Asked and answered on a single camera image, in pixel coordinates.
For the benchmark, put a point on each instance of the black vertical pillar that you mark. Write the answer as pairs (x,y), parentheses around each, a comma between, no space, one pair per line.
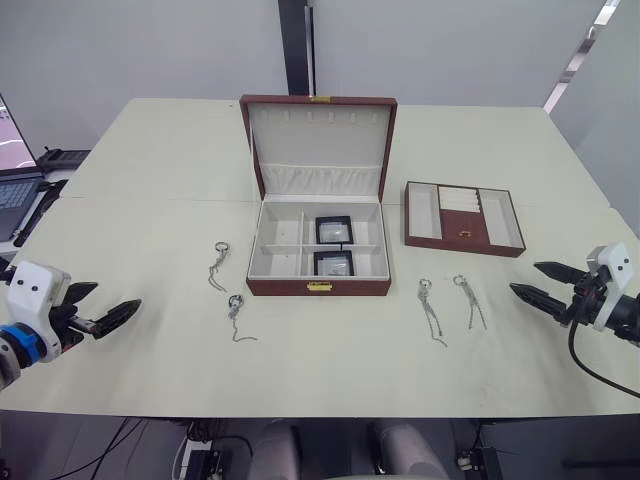
(299,45)

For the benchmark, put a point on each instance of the black box under table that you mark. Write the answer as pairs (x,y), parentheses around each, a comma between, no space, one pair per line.
(482,462)
(210,460)

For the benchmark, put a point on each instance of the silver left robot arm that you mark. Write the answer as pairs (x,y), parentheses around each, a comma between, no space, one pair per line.
(12,350)

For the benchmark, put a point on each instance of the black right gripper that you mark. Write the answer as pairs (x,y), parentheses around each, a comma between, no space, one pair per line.
(587,300)

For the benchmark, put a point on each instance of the open grey laptop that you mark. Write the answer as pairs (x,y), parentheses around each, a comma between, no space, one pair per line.
(12,200)

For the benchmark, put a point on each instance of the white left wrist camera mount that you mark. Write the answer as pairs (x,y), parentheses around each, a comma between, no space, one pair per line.
(32,295)

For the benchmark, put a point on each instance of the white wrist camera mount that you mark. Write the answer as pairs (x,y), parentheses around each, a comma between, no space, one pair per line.
(32,295)
(612,265)

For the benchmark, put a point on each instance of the black framed clear display case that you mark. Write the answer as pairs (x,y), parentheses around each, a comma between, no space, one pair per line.
(334,231)
(333,263)

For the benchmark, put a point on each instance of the grey rounded shape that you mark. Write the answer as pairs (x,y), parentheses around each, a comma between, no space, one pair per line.
(277,450)
(402,450)

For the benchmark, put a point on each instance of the brown jewelry tray with compartments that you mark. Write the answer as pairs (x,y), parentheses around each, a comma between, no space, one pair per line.
(457,227)

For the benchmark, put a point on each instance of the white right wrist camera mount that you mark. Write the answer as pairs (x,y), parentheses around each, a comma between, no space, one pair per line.
(612,265)

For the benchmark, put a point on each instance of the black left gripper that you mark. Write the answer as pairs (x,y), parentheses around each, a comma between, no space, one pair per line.
(67,322)

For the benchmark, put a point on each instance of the brown jewelry box with lid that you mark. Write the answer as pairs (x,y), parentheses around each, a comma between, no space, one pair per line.
(320,150)

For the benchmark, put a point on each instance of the long black tool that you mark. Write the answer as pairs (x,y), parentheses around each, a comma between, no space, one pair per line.
(37,212)

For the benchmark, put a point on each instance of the striped window frame strip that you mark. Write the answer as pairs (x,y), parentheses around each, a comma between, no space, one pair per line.
(575,65)

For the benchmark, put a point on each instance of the black ribbed device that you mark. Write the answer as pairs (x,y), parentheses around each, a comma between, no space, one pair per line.
(62,157)

